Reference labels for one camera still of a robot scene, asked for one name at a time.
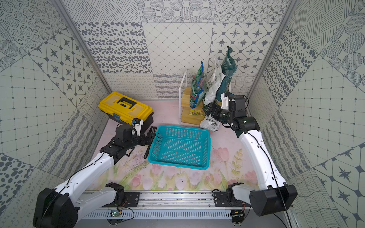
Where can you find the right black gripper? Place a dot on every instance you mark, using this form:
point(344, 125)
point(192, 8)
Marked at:
point(210, 109)

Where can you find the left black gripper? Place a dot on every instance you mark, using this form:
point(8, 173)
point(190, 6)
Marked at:
point(147, 138)

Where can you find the small yellow seed packet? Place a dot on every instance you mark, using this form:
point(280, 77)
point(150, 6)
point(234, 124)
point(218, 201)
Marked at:
point(194, 112)

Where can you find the colourful green fertilizer bag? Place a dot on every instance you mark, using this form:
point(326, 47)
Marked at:
point(198, 87)

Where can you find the white fertilizer bag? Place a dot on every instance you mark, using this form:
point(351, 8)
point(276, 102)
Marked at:
point(214, 83)

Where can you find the teal plastic basket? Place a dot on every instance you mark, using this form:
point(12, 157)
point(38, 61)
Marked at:
point(183, 147)

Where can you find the dark green fertilizer bag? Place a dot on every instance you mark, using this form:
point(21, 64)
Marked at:
point(228, 69)

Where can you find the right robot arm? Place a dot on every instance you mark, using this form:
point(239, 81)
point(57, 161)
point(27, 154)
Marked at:
point(273, 194)

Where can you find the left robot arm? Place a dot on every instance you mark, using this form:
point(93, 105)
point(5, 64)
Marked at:
point(64, 206)

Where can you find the wooden white-framed shelf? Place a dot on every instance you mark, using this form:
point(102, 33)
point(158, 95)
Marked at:
point(184, 103)

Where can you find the yellow black toolbox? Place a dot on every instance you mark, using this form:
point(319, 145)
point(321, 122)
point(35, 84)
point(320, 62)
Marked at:
point(121, 108)

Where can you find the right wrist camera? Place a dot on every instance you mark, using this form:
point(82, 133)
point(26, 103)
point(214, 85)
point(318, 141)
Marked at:
point(225, 102)

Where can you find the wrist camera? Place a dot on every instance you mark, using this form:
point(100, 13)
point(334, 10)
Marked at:
point(138, 124)
point(225, 102)

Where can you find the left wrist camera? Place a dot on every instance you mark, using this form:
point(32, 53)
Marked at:
point(138, 124)

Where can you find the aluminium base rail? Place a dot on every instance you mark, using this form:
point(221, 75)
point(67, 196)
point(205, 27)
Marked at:
point(155, 200)

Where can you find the white slotted cable duct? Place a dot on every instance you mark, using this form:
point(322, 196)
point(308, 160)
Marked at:
point(161, 214)

